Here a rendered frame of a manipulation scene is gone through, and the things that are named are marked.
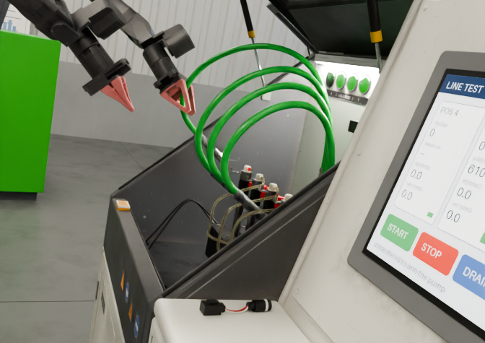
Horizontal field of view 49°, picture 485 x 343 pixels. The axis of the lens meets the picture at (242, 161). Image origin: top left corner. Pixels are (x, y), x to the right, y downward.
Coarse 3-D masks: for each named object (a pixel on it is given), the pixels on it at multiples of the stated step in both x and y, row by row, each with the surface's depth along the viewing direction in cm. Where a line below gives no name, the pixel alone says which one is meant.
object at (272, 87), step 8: (264, 88) 104; (272, 88) 105; (280, 88) 105; (288, 88) 106; (296, 88) 106; (304, 88) 107; (248, 96) 104; (256, 96) 104; (312, 96) 108; (320, 96) 109; (240, 104) 103; (320, 104) 109; (232, 112) 103; (328, 112) 110; (224, 120) 103; (328, 120) 110; (216, 128) 103; (216, 136) 103; (208, 144) 103; (208, 152) 104; (208, 160) 104; (216, 168) 105; (216, 176) 105
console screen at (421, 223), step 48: (432, 96) 76; (480, 96) 68; (432, 144) 72; (480, 144) 65; (384, 192) 78; (432, 192) 69; (480, 192) 62; (384, 240) 74; (432, 240) 66; (480, 240) 60; (384, 288) 71; (432, 288) 64; (480, 288) 58; (480, 336) 56
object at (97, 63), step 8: (96, 48) 108; (80, 56) 108; (88, 56) 108; (96, 56) 108; (104, 56) 109; (88, 64) 108; (96, 64) 108; (104, 64) 109; (112, 64) 110; (120, 64) 109; (88, 72) 110; (96, 72) 109; (104, 72) 108; (112, 72) 109
